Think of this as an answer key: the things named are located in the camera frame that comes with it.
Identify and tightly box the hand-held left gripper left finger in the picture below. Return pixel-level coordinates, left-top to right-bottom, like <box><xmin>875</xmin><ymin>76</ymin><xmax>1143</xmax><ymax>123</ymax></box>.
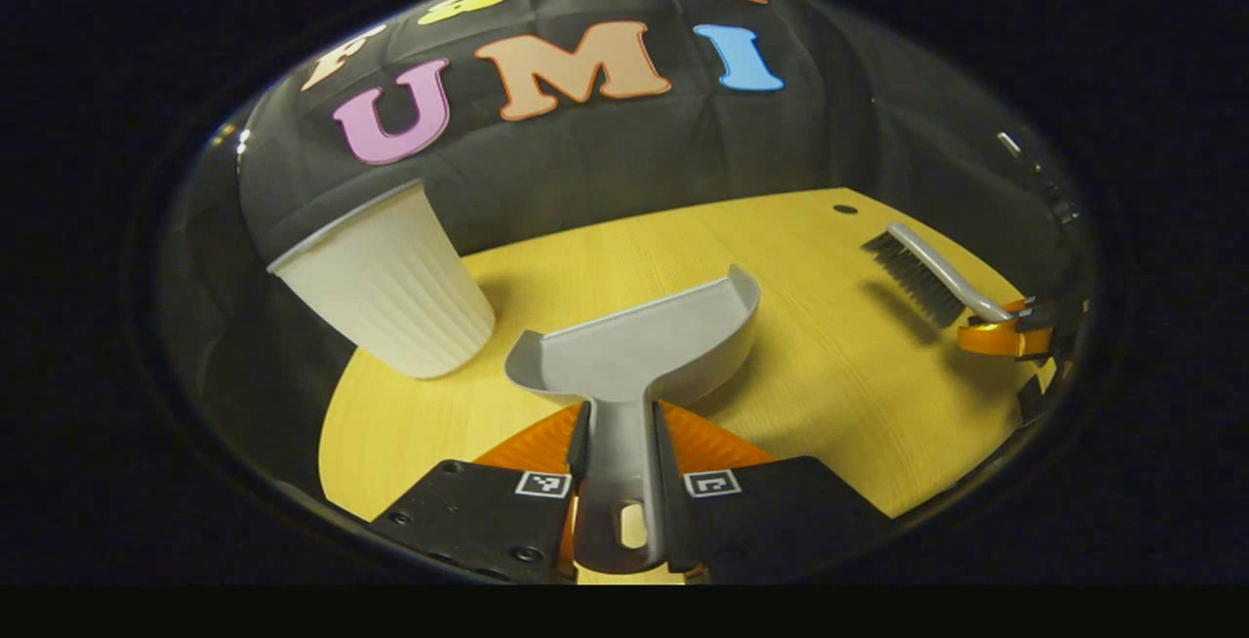
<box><xmin>367</xmin><ymin>401</ymin><xmax>592</xmax><ymax>585</ymax></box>

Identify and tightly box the white ribbed garbage bin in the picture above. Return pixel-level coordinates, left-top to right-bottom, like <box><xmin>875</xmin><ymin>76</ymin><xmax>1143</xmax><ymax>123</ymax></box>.
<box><xmin>266</xmin><ymin>179</ymin><xmax>498</xmax><ymax>381</ymax></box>

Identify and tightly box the black backdrop cloth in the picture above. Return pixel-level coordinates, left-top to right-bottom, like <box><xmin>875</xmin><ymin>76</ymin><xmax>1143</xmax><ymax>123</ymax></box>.
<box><xmin>234</xmin><ymin>0</ymin><xmax>1084</xmax><ymax>278</ymax></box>

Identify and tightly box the small grey broom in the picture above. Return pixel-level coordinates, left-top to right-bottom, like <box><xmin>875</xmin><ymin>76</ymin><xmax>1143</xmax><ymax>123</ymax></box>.
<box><xmin>861</xmin><ymin>220</ymin><xmax>1018</xmax><ymax>330</ymax></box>

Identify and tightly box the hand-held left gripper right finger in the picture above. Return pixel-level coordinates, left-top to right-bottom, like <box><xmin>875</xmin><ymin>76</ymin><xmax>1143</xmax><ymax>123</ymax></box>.
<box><xmin>650</xmin><ymin>401</ymin><xmax>896</xmax><ymax>585</ymax></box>

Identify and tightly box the grey plastic dustpan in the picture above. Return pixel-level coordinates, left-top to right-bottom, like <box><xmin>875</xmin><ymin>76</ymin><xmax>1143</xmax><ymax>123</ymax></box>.
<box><xmin>504</xmin><ymin>262</ymin><xmax>763</xmax><ymax>577</ymax></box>

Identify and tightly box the wooden desktop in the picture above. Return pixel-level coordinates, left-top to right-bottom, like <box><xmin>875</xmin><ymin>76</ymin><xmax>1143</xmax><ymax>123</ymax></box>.
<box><xmin>319</xmin><ymin>186</ymin><xmax>1057</xmax><ymax>586</ymax></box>

